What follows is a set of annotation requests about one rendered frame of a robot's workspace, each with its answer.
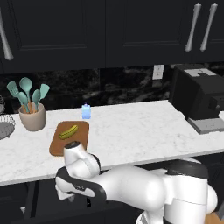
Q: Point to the green cucumber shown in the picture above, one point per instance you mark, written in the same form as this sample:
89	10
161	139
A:
68	132

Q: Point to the narrow black cupboard door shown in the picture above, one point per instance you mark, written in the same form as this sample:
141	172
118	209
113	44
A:
218	29

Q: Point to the black coffee machine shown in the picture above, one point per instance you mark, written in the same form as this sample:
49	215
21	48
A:
195	93

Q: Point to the large teal spoon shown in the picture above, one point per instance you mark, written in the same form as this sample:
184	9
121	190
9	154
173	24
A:
26	84

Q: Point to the brown wooden cutting board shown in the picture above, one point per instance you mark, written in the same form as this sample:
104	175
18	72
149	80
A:
73	143

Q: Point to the teal narrow spoon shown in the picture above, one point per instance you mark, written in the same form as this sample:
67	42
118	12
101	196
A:
36	96

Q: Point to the teal flat spatula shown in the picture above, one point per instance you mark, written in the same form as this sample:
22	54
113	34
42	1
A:
44	90

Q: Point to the small blue jar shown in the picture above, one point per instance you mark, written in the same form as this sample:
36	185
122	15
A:
86	112

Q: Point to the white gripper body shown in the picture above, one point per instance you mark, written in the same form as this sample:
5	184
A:
62	191

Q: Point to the dark lower cupboard front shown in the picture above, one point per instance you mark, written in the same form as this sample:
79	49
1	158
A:
17	201

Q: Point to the white wall socket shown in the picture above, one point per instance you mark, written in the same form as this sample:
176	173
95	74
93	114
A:
158	71

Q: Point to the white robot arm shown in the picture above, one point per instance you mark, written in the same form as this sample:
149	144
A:
151	189

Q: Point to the teal slotted spatula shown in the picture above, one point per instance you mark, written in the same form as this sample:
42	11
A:
13	88

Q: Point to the small teal spoon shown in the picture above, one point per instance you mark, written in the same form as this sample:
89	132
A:
22	97

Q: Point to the beige utensil pot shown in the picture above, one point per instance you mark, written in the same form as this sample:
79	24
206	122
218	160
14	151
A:
32	119

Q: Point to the wide black cupboard door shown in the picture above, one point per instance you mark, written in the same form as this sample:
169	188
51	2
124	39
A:
55	32

